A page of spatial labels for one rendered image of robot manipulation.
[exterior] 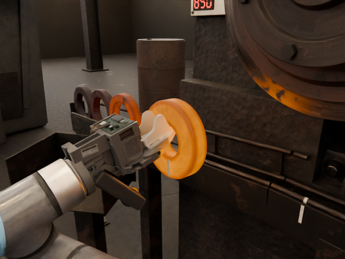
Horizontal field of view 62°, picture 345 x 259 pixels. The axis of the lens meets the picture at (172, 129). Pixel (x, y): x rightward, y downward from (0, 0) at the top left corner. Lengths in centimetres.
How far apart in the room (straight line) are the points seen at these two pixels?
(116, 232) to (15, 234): 123
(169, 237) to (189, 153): 111
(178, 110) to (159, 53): 279
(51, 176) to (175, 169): 23
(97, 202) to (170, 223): 94
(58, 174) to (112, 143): 9
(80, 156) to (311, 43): 37
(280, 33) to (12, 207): 45
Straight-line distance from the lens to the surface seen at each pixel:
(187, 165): 53
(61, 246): 49
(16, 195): 44
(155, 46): 329
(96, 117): 132
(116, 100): 111
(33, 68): 325
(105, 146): 46
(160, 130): 51
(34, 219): 44
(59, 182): 44
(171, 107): 53
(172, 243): 156
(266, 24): 50
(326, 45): 46
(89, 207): 77
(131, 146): 48
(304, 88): 55
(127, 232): 164
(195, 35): 94
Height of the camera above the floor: 103
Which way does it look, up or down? 20 degrees down
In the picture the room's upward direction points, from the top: straight up
